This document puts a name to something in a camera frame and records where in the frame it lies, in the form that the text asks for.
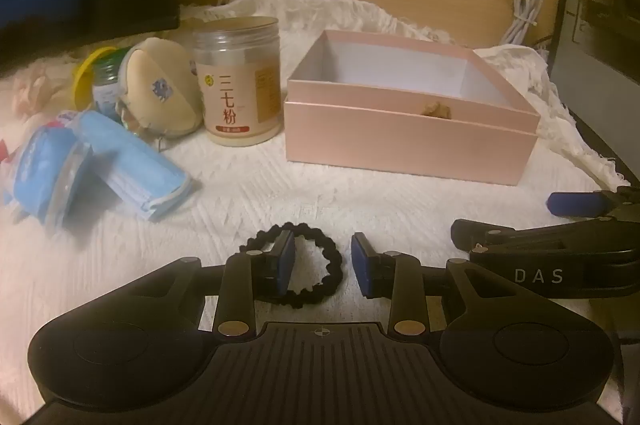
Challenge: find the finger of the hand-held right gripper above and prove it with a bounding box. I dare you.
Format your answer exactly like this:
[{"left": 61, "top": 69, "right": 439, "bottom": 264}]
[
  {"left": 546, "top": 187, "right": 640, "bottom": 227},
  {"left": 451, "top": 218, "right": 640, "bottom": 264}
]

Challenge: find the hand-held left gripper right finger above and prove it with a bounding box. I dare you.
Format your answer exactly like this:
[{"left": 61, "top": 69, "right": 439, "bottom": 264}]
[{"left": 350, "top": 232, "right": 503, "bottom": 337}]

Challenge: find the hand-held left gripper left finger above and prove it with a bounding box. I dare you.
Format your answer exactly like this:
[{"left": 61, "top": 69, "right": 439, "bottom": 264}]
[{"left": 150, "top": 230, "right": 296, "bottom": 338}]

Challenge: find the black braided hair tie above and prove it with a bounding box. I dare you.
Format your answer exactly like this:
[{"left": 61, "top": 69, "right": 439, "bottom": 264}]
[{"left": 237, "top": 222, "right": 344, "bottom": 306}]

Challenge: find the pink cardboard box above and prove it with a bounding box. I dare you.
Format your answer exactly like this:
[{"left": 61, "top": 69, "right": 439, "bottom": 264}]
[{"left": 283, "top": 30, "right": 543, "bottom": 189}]

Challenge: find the yellow silicone cup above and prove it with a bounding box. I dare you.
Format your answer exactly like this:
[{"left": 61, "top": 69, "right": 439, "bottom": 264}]
[{"left": 71, "top": 46, "right": 119, "bottom": 111}]

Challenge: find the white textured blanket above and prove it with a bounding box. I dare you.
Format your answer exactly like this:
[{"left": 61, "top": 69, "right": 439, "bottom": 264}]
[{"left": 0, "top": 0, "right": 632, "bottom": 411}]

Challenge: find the small brown plush item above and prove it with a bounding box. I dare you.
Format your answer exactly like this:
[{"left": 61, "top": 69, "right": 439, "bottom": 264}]
[{"left": 420, "top": 102, "right": 454, "bottom": 119}]

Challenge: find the stack of blue face masks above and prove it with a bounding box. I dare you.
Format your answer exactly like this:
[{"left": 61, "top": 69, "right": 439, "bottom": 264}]
[{"left": 75, "top": 110, "right": 194, "bottom": 223}]

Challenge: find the clear jar with gold lid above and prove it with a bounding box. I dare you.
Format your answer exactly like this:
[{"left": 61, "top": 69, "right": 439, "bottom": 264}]
[{"left": 192, "top": 17, "right": 283, "bottom": 147}]

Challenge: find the computer case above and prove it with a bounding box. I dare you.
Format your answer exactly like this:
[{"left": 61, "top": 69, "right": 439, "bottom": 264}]
[{"left": 547, "top": 0, "right": 640, "bottom": 132}]

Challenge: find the beige plush pouch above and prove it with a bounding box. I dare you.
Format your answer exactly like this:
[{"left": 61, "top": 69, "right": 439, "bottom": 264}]
[{"left": 116, "top": 37, "right": 202, "bottom": 152}]

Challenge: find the green lid glass jar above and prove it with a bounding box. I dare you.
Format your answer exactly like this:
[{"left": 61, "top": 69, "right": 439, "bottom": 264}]
[{"left": 92, "top": 47, "right": 134, "bottom": 117}]

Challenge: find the blue tissue packet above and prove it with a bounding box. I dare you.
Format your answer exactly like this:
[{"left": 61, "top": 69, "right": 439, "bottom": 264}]
[{"left": 0, "top": 112, "right": 94, "bottom": 227}]

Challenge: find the pink fluffy item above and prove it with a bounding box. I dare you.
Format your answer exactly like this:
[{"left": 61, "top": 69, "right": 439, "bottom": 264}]
[{"left": 10, "top": 64, "right": 77, "bottom": 112}]

